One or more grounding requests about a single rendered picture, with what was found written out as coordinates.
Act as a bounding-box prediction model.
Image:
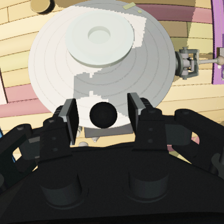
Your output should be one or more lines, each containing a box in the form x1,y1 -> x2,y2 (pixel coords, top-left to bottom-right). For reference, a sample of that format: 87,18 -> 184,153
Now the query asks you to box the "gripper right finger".
127,92 -> 224,179

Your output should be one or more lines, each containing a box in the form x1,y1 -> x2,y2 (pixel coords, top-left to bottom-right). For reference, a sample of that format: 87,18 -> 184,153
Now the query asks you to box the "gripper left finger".
0,98 -> 80,191

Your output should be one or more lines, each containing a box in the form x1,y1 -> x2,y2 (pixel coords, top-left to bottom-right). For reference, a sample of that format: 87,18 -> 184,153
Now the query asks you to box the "grey turntable base block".
84,126 -> 134,139

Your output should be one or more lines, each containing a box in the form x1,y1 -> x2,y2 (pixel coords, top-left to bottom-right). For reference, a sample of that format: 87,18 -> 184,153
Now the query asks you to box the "black round peg knob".
89,101 -> 118,129

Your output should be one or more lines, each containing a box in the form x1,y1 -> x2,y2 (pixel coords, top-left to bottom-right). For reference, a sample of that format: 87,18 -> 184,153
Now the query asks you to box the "white round turntable platter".
28,0 -> 177,129

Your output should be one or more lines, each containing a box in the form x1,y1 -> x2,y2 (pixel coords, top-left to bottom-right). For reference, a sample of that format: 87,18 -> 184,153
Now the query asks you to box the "grey clamp lever with ball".
197,55 -> 224,65

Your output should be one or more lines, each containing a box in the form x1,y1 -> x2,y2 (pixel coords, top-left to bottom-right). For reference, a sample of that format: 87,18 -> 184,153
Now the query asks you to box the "pale green mini cake board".
65,10 -> 134,68

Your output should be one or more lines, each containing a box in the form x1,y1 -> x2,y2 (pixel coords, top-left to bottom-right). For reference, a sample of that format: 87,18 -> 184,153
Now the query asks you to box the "tan round disc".
30,0 -> 56,14

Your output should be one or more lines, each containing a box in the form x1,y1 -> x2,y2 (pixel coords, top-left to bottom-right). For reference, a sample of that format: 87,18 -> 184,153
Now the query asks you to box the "purple upright panel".
211,0 -> 224,85

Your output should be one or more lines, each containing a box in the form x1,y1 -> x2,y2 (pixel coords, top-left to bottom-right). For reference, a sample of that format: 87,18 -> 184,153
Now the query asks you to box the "grey hinge clamp bracket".
175,46 -> 201,80

